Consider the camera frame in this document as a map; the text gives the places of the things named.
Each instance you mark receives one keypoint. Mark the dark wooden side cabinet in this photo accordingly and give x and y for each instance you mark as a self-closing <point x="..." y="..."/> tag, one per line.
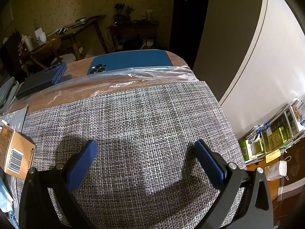
<point x="133" y="33"/>

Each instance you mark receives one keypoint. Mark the white paper card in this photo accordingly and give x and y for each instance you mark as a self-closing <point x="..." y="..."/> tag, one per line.
<point x="38" y="32"/>

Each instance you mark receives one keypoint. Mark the blue smartphone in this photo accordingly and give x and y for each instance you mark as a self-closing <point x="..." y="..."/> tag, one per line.
<point x="131" y="60"/>

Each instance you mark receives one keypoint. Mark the dark door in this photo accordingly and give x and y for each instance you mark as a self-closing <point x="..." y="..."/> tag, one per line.
<point x="188" y="28"/>

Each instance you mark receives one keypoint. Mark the grey woven placemat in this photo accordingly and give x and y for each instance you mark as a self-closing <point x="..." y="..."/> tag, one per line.
<point x="143" y="124"/>

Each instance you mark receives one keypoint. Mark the green smiley box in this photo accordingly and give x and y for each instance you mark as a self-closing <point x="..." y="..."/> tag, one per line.
<point x="277" y="139"/>

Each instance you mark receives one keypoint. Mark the white paper roll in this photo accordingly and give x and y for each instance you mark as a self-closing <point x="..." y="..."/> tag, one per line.
<point x="29" y="44"/>

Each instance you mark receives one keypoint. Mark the grey zip pouch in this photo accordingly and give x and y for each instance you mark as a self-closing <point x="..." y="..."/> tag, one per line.
<point x="7" y="90"/>

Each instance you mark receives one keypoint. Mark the white door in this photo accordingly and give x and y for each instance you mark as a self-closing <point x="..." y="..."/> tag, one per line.
<point x="238" y="40"/>

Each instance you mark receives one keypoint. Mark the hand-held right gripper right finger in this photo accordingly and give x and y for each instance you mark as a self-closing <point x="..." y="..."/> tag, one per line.
<point x="212" y="164"/>

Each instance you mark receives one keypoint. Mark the wooden desk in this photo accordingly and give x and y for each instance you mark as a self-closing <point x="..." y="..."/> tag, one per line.
<point x="90" y="21"/>

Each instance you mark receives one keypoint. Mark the clear plastic sheet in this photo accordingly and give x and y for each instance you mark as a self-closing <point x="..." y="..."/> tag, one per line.
<point x="152" y="72"/>

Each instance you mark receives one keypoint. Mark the white shelf rack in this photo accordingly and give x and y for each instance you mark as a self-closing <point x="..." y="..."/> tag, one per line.
<point x="262" y="137"/>

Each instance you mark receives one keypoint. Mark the white mug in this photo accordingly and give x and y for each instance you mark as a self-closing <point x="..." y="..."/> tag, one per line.
<point x="41" y="37"/>

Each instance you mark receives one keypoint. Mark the potted plant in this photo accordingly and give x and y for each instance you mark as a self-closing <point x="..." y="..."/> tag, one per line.
<point x="119" y="9"/>
<point x="129" y="12"/>

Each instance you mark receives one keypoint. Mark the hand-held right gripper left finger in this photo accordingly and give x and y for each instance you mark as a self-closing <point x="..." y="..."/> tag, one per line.
<point x="82" y="163"/>

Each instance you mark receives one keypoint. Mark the white face mask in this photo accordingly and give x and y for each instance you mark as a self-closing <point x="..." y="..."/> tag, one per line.
<point x="274" y="170"/>

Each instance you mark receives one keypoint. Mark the dark blue folding phone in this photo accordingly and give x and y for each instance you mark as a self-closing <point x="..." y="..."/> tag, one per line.
<point x="40" y="83"/>

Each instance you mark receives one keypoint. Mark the yellow packet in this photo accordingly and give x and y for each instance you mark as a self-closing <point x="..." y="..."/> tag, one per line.
<point x="272" y="157"/>

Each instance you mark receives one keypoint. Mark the wooden chair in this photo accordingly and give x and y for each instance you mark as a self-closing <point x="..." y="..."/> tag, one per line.
<point x="51" y="44"/>

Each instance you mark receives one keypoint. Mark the white power adapter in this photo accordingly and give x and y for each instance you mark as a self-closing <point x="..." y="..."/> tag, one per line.
<point x="150" y="42"/>

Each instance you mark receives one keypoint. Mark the brown cardboard box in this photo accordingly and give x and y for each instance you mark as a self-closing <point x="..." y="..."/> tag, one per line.
<point x="16" y="148"/>

